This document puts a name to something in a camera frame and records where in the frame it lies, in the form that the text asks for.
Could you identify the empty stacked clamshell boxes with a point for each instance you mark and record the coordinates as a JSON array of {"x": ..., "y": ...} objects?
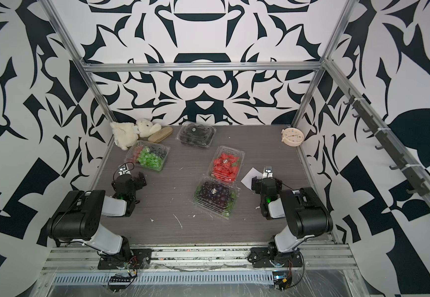
[{"x": 197, "y": 135}]

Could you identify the strawberry clamshell box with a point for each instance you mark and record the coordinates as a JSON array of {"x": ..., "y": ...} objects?
[{"x": 226, "y": 164}]

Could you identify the purple grape clamshell box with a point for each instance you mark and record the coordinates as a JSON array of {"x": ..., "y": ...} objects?
[{"x": 221, "y": 203}]

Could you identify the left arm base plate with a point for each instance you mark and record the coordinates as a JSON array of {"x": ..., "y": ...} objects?
[{"x": 134, "y": 260}]

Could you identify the right black controller board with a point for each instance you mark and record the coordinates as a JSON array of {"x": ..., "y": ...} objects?
[{"x": 282, "y": 280}]

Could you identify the beige alarm clock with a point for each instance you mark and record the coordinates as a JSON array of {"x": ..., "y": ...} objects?
[{"x": 292, "y": 137}]

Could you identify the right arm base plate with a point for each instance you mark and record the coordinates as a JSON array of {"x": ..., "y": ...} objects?
[{"x": 270, "y": 257}]

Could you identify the green grape clamshell box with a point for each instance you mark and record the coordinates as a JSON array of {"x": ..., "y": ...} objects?
[{"x": 148, "y": 155}]

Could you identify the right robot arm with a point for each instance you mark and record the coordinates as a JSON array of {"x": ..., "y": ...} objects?
[{"x": 306, "y": 216}]

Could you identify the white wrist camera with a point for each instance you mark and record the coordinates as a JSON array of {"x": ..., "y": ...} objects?
[
  {"x": 123, "y": 170},
  {"x": 267, "y": 172}
]

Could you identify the left black controller board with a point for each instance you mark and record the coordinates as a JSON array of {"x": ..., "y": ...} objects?
[{"x": 117, "y": 283}]

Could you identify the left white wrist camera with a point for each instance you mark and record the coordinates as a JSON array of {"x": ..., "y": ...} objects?
[{"x": 123, "y": 170}]

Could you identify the black controller board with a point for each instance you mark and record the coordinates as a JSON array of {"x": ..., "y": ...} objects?
[
  {"x": 117, "y": 283},
  {"x": 282, "y": 280}
]

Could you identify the white fruit sticker sheet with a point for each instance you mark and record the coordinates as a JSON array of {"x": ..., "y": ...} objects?
[{"x": 247, "y": 179}]

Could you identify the white plush toy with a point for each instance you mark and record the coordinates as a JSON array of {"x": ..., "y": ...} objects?
[{"x": 126, "y": 134}]

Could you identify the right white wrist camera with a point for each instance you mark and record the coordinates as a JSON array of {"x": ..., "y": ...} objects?
[{"x": 267, "y": 172}]

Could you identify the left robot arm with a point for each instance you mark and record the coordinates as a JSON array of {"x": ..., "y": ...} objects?
[{"x": 78, "y": 218}]

